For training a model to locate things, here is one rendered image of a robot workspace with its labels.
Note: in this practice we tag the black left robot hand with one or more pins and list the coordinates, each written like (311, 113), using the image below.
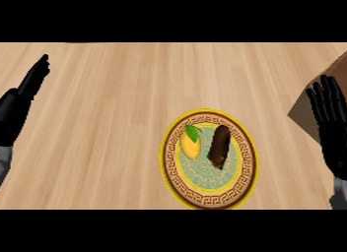
(9, 108)

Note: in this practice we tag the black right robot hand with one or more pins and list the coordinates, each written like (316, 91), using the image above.
(338, 131)

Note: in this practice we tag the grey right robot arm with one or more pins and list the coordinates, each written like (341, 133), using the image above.
(345, 193)

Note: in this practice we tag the brown cardboard box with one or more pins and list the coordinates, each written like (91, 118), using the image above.
(322, 98)

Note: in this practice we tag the yellow-rimmed patterned plate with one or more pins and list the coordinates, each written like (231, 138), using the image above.
(208, 159)

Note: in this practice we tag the yellow lemon with green leaf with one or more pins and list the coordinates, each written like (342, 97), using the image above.
(190, 144)

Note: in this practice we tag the dark brown elongated food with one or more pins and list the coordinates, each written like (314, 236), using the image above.
(220, 147)

